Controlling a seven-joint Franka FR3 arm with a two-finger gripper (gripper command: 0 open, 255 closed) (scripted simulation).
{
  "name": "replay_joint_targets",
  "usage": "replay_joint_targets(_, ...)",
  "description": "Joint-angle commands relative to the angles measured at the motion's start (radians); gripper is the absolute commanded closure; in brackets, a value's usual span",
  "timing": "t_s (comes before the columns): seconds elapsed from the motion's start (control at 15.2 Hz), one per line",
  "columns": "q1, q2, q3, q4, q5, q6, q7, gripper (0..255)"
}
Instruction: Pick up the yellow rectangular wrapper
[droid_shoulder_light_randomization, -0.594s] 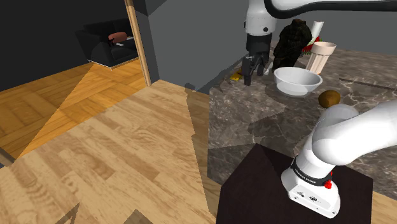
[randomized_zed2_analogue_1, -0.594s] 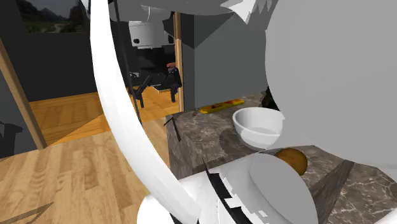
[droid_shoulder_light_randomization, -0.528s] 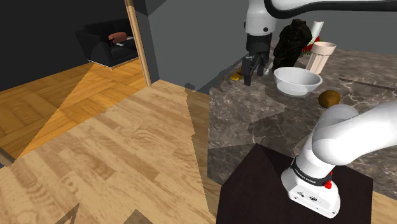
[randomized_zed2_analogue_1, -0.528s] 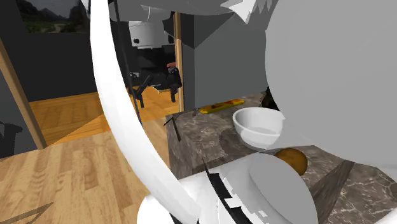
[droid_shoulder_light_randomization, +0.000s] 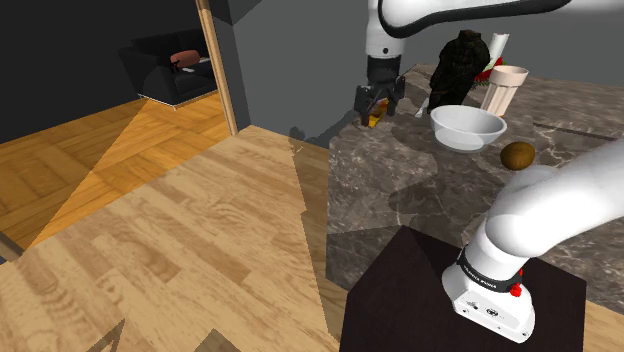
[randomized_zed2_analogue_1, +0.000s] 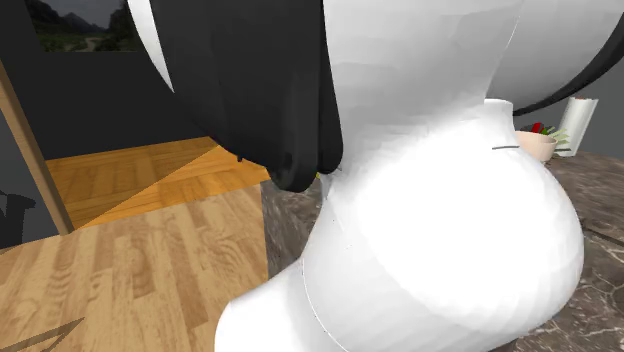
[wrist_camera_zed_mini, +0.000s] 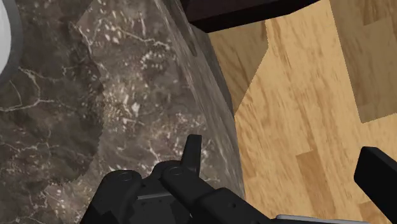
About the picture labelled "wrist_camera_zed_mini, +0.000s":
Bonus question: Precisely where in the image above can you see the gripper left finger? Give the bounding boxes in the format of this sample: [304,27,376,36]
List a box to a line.
[80,134,274,224]

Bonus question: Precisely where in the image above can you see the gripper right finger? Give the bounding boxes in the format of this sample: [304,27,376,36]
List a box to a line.
[354,146,397,224]

